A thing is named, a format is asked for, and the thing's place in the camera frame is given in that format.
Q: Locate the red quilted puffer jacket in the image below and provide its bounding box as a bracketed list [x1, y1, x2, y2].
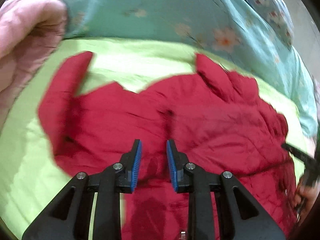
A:
[39, 52, 296, 239]

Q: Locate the person's right hand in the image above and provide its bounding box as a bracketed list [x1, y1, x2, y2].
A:
[292, 177, 319, 225]

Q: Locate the light green bed cover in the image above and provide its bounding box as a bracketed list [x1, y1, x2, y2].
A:
[0, 37, 311, 239]

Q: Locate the teal floral duvet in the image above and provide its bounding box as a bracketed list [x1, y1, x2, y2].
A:
[62, 0, 318, 137]

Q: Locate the bear print pillow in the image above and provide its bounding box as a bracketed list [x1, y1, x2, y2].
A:
[246, 0, 293, 46]

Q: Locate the pink folded quilt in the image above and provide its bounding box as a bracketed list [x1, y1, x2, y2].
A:
[1, 0, 67, 124]

